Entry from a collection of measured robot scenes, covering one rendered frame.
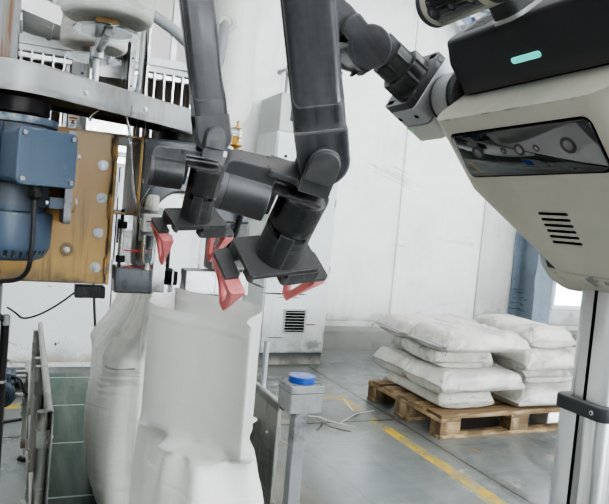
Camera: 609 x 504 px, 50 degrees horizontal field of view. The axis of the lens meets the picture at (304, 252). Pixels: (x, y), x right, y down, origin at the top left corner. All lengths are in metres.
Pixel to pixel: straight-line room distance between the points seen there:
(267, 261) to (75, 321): 3.45
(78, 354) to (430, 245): 3.67
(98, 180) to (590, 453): 1.04
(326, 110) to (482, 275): 6.32
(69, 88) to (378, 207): 5.16
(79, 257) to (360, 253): 4.91
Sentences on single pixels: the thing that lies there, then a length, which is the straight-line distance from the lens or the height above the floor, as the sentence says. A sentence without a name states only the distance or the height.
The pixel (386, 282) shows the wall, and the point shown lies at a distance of 6.33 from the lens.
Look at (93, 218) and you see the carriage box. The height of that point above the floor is 1.16.
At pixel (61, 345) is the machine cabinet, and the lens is 4.23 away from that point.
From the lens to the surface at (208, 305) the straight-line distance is 1.30.
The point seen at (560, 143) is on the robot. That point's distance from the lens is 0.96.
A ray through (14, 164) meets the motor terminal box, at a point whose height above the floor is 1.24.
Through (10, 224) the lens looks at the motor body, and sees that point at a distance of 1.20.
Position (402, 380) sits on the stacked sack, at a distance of 4.34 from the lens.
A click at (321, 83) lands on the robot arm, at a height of 1.34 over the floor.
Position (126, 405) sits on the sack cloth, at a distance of 1.76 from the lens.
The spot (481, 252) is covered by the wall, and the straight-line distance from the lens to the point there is 6.93.
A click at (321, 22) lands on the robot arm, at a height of 1.39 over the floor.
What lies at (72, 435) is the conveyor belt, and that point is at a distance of 2.48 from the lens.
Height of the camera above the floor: 1.20
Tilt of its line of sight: 3 degrees down
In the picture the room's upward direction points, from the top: 5 degrees clockwise
